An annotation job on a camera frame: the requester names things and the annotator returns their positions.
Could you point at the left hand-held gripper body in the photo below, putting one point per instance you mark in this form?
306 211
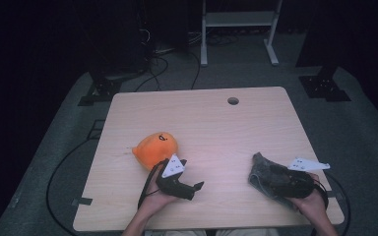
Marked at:
172 183

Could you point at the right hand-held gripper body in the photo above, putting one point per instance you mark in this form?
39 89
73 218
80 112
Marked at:
292 183

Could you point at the orange plush toy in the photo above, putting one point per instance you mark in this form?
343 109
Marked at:
154 149

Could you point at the grey cloth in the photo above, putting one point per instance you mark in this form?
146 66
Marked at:
259 178

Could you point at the person's left hand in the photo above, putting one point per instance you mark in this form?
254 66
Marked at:
156 200

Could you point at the person's right hand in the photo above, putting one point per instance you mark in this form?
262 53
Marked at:
311 206

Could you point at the black tape strip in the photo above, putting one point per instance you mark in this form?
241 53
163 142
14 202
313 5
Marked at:
82 201
332 194

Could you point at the black tape rectangle outline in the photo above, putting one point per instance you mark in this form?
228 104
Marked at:
92 133

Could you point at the black stand base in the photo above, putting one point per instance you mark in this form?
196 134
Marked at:
103 88
323 87

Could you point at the white metal stand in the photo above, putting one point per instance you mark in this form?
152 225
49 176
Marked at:
239 18

